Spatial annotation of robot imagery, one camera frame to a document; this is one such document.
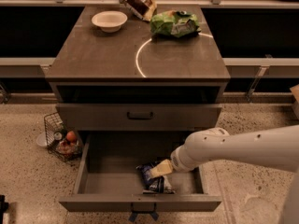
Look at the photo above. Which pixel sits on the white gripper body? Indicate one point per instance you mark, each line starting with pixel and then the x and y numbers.
pixel 177 161

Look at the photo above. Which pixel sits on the green chip bag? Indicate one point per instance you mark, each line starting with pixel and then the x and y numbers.
pixel 175 23

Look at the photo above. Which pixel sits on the blue chip bag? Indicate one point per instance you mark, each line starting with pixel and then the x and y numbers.
pixel 155 185

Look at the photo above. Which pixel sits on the grey drawer cabinet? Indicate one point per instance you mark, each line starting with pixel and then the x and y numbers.
pixel 134 66

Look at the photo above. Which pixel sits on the brown snack bag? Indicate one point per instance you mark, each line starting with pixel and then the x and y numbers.
pixel 143 9

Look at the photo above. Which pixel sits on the black wire basket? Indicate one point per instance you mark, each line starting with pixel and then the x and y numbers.
pixel 56 141

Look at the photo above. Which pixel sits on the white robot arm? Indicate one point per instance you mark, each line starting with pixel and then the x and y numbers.
pixel 276 148

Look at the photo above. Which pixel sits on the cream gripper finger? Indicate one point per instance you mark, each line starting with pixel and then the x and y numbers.
pixel 163 168

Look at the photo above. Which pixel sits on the white paper bowl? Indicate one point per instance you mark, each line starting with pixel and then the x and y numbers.
pixel 109 21

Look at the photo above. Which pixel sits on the orange fruit in basket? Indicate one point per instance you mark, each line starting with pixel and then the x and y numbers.
pixel 71 137

